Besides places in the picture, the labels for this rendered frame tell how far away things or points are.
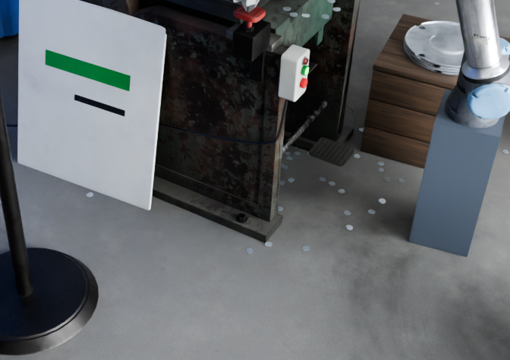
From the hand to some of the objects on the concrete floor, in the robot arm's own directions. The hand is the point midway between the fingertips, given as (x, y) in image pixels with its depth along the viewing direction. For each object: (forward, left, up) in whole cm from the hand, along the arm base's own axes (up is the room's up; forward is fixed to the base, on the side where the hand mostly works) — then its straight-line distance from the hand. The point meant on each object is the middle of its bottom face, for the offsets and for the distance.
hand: (250, 5), depth 215 cm
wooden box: (-46, -72, -77) cm, 115 cm away
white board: (+54, -9, -77) cm, 94 cm away
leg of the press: (+35, -12, -77) cm, 86 cm away
